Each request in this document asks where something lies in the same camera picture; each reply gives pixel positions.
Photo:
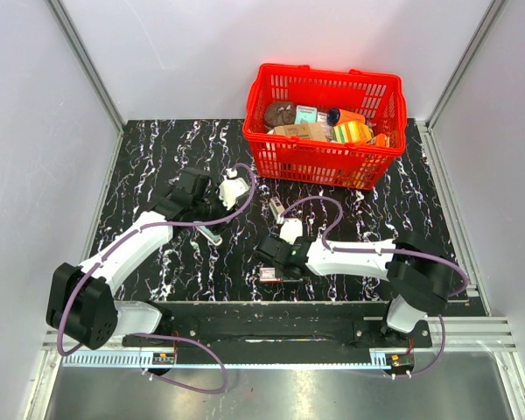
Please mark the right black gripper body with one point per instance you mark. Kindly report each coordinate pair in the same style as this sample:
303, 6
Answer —
279, 274

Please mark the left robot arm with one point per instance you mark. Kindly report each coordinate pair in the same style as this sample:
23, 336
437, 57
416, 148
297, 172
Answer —
82, 302

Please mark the orange bottle blue cap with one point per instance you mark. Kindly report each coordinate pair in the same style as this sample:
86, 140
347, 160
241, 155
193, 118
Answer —
336, 116

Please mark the teal label box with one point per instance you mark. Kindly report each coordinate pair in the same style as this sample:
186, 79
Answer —
305, 114

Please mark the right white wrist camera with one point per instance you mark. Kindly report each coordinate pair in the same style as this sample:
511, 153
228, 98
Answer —
291, 229

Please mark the brown round sponge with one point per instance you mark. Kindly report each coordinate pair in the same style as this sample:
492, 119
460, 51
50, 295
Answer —
279, 113

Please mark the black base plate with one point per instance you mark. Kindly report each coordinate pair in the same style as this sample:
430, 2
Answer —
279, 333

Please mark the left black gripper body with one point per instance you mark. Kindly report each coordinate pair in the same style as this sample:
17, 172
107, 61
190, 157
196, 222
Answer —
209, 208

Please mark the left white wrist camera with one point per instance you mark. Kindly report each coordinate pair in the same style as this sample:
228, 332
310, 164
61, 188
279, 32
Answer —
232, 188

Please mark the cardboard box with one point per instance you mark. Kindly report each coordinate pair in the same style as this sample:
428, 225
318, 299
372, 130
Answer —
307, 131

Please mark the red plastic basket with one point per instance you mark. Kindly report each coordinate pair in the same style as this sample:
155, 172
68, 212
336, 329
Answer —
377, 96

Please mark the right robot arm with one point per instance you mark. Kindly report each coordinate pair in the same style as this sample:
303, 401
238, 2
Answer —
420, 277

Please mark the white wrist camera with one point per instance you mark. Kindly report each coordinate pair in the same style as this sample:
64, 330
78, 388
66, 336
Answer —
291, 229
232, 188

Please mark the small light blue stapler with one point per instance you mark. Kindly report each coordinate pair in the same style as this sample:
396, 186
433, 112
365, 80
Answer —
210, 236

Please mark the yellow green striped box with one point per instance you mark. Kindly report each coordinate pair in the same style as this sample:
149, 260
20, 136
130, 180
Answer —
352, 132

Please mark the staples box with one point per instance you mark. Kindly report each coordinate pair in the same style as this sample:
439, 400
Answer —
269, 275

